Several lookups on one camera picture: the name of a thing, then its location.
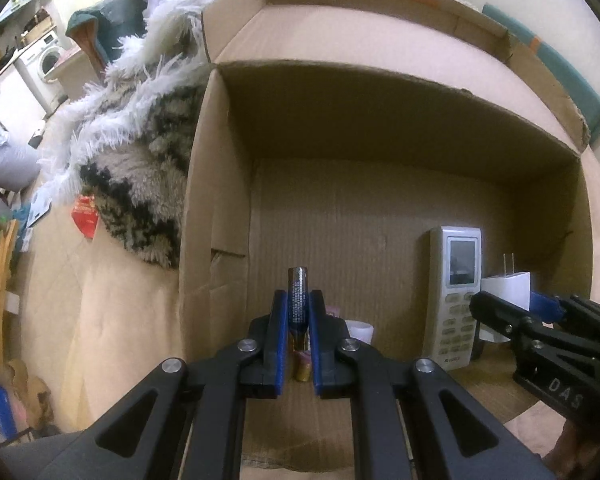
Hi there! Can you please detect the flat bathroom scale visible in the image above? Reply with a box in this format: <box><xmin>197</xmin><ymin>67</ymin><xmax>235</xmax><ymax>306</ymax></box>
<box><xmin>27</xmin><ymin>191</ymin><xmax>53</xmax><ymax>226</ymax></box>

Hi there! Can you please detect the small beige table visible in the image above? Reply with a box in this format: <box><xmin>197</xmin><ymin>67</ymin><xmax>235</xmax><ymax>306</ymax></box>
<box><xmin>45</xmin><ymin>47</ymin><xmax>108</xmax><ymax>106</ymax></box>

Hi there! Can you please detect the wall shelf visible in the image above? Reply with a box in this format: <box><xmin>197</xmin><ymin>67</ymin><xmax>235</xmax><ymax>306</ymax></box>
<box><xmin>0</xmin><ymin>0</ymin><xmax>49</xmax><ymax>32</ymax></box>

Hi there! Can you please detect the pink hand sanitizer bottle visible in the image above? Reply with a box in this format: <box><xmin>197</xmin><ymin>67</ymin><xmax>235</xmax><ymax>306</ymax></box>
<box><xmin>289</xmin><ymin>304</ymin><xmax>342</xmax><ymax>382</ymax></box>

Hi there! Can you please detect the white remote control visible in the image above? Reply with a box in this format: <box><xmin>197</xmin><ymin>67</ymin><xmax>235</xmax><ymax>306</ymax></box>
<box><xmin>421</xmin><ymin>226</ymin><xmax>482</xmax><ymax>372</ymax></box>

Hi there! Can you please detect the cardboard box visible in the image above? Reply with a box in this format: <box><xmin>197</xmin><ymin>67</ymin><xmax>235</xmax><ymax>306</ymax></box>
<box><xmin>177</xmin><ymin>0</ymin><xmax>595</xmax><ymax>475</ymax></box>

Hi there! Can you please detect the teal cushion with orange stripe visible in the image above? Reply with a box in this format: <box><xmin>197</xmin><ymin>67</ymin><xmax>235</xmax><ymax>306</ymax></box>
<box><xmin>481</xmin><ymin>2</ymin><xmax>600</xmax><ymax>148</ymax></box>

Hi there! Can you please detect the fluffy white patterned blanket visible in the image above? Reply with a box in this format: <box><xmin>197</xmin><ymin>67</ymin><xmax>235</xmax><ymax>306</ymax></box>
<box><xmin>37</xmin><ymin>7</ymin><xmax>216</xmax><ymax>271</ymax></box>

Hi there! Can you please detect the cylindrical battery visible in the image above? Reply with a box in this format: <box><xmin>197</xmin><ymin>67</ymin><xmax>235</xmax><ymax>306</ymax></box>
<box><xmin>288</xmin><ymin>266</ymin><xmax>309</xmax><ymax>337</ymax></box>

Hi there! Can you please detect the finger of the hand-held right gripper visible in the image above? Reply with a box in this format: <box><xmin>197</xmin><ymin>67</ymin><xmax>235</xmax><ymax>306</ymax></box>
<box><xmin>530</xmin><ymin>292</ymin><xmax>600</xmax><ymax>357</ymax></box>
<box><xmin>469</xmin><ymin>291</ymin><xmax>542</xmax><ymax>347</ymax></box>

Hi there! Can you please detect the white washing machine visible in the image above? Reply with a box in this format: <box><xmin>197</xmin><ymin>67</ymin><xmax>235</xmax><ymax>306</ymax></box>
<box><xmin>17</xmin><ymin>30</ymin><xmax>68</xmax><ymax>83</ymax></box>

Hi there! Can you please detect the blue plastic container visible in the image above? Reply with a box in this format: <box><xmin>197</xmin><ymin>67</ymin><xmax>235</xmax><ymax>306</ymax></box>
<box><xmin>0</xmin><ymin>380</ymin><xmax>18</xmax><ymax>443</ymax></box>

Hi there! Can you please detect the red gift bag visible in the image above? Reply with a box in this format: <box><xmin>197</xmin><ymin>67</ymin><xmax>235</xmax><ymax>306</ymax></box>
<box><xmin>71</xmin><ymin>195</ymin><xmax>101</xmax><ymax>238</ymax></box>

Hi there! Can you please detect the wooden chair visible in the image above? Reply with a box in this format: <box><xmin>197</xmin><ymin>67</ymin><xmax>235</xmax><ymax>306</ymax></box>
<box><xmin>0</xmin><ymin>210</ymin><xmax>56</xmax><ymax>436</ymax></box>

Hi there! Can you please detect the white charger plug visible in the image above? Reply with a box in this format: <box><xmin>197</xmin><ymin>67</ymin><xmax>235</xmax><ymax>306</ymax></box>
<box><xmin>477</xmin><ymin>252</ymin><xmax>532</xmax><ymax>343</ymax></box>

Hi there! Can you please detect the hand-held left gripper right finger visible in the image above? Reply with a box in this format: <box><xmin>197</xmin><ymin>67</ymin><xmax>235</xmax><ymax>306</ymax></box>
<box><xmin>310</xmin><ymin>289</ymin><xmax>556</xmax><ymax>480</ymax></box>

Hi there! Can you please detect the person's right hand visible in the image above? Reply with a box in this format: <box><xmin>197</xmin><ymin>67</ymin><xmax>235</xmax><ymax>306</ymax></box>
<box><xmin>552</xmin><ymin>421</ymin><xmax>590</xmax><ymax>479</ymax></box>

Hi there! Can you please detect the teal pillow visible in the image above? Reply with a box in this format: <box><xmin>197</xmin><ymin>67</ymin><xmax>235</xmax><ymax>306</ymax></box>
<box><xmin>65</xmin><ymin>0</ymin><xmax>148</xmax><ymax>73</ymax></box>

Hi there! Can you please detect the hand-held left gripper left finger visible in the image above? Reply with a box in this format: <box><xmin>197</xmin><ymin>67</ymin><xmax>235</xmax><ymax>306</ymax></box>
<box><xmin>45</xmin><ymin>289</ymin><xmax>288</xmax><ymax>480</ymax></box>

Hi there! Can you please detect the white pill bottle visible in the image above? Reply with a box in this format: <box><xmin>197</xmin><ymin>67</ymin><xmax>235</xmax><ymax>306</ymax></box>
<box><xmin>344</xmin><ymin>319</ymin><xmax>375</xmax><ymax>346</ymax></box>

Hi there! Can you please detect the white plastic bag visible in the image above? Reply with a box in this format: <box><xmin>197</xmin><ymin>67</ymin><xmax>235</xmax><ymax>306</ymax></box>
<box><xmin>0</xmin><ymin>127</ymin><xmax>43</xmax><ymax>192</ymax></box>

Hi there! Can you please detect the white kitchen cabinet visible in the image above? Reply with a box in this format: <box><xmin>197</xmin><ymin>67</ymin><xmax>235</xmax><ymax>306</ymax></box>
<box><xmin>0</xmin><ymin>60</ymin><xmax>48</xmax><ymax>131</ymax></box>

